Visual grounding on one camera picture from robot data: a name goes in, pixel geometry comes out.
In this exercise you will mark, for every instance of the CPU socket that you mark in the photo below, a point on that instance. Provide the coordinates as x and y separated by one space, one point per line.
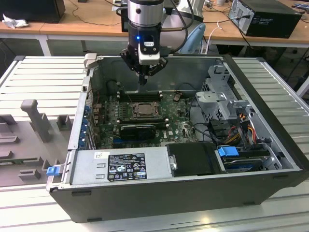
134 117

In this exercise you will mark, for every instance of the small black computer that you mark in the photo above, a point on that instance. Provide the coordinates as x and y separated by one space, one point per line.
123 25

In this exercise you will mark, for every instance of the crumpled white paper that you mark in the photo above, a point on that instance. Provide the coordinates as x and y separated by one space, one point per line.
13 23

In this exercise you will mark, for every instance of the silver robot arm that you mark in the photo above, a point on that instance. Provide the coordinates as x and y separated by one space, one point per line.
144 12

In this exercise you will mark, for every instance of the blue card retention clip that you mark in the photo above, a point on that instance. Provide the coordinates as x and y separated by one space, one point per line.
87 110
84 126
82 142

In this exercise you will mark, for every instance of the white cup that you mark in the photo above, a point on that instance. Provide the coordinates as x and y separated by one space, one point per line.
220 2

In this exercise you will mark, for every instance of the blue disk carrier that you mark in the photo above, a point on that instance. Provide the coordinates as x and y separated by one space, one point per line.
228 152

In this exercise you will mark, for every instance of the black plastic shroud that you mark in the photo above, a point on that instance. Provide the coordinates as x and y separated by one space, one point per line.
190 158

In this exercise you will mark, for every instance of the silver topped green CPU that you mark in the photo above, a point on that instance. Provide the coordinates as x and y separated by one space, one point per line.
146 110

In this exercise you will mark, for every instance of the grey parts rack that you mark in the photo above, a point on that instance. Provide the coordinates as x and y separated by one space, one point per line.
24 149

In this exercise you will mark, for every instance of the grey case latch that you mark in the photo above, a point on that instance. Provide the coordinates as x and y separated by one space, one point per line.
89 60

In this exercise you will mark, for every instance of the black grey PC case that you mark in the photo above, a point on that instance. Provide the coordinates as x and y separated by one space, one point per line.
144 205

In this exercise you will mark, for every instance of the green motherboard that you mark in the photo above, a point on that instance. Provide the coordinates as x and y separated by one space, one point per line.
173 130

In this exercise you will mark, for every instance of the wooden desk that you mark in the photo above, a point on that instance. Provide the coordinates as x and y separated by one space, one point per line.
229 37
60 29

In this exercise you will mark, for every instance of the blue plastic latch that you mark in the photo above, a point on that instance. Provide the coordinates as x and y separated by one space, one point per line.
52 171

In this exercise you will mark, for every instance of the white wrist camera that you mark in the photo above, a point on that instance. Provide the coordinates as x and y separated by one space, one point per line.
149 59

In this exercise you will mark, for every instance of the grey power supply unit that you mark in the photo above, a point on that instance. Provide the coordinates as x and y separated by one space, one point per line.
82 166

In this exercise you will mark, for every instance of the black RAM slot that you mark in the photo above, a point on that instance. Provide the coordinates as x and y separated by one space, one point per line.
144 119
140 94
159 122
140 99

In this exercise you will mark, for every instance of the black graphics card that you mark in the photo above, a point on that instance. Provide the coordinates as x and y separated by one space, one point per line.
137 132

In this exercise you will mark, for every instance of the grey metal drive cage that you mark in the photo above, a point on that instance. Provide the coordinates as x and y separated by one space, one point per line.
210 96

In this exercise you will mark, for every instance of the green RAM stick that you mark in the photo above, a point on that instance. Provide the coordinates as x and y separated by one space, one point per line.
9 162

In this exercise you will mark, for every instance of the black box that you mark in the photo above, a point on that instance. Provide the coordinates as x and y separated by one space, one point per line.
31 10

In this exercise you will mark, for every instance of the black PC tower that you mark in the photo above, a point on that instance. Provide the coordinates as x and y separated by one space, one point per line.
272 23

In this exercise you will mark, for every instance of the round coin battery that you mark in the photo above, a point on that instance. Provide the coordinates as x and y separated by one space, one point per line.
176 97

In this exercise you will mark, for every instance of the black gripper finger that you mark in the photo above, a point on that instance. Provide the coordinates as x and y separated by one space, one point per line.
158 67
130 60

